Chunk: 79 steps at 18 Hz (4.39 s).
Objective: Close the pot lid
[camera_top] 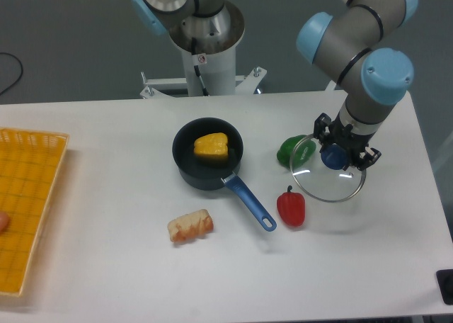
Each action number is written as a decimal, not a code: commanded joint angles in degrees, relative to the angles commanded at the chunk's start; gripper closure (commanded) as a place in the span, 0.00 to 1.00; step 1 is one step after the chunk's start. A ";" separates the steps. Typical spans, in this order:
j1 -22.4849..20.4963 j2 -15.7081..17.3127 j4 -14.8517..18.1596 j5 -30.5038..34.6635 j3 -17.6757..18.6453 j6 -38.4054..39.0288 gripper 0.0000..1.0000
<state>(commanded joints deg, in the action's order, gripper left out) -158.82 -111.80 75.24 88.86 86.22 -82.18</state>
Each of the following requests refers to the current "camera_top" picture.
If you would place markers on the yellow bell pepper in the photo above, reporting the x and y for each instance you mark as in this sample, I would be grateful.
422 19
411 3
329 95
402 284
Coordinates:
212 148

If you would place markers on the black device table corner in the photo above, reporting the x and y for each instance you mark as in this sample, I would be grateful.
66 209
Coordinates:
445 282

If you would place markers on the dark pot blue handle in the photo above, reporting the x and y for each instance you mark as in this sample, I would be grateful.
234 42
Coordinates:
209 177

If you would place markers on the toy bread loaf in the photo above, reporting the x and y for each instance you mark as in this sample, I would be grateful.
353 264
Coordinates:
190 226

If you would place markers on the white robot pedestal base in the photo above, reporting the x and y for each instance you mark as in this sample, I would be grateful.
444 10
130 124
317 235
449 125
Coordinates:
208 50

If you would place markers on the green bell pepper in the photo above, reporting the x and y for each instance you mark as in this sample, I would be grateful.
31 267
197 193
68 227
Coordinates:
287 156

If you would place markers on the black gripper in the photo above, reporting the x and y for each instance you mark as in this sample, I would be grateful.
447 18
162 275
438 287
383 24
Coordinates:
336 133

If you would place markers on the yellow woven basket tray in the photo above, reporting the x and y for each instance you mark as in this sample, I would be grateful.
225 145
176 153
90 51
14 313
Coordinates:
30 164

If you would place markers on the glass pot lid blue knob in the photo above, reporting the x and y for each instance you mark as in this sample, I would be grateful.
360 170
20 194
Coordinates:
326 176

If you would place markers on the red bell pepper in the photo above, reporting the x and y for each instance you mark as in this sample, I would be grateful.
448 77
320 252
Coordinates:
291 207

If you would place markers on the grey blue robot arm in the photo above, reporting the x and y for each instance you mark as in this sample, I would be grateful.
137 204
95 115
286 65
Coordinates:
345 48

